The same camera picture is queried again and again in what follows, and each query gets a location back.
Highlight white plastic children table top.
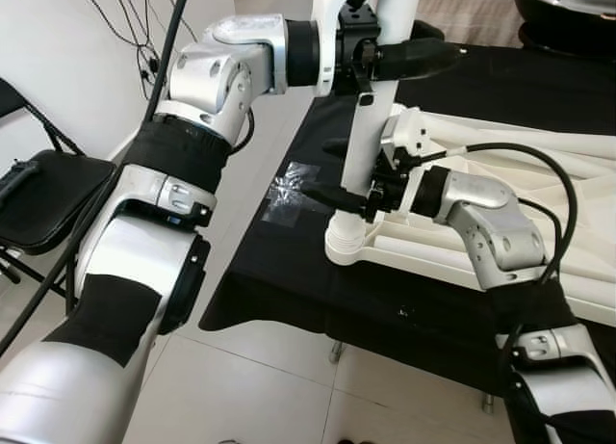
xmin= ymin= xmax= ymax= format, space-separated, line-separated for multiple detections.
xmin=324 ymin=105 xmax=616 ymax=317

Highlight clear tape patch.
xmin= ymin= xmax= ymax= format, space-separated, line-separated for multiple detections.
xmin=260 ymin=160 xmax=325 ymax=230

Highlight black wall cables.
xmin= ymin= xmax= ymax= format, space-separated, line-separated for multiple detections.
xmin=75 ymin=0 xmax=165 ymax=91

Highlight black folding chair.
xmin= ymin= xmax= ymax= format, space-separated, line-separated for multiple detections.
xmin=0 ymin=76 xmax=116 ymax=305

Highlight grey bar-shaped handle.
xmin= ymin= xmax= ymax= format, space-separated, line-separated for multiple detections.
xmin=0 ymin=160 xmax=41 ymax=206

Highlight black tablecloth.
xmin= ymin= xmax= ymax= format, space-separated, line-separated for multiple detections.
xmin=197 ymin=41 xmax=616 ymax=399

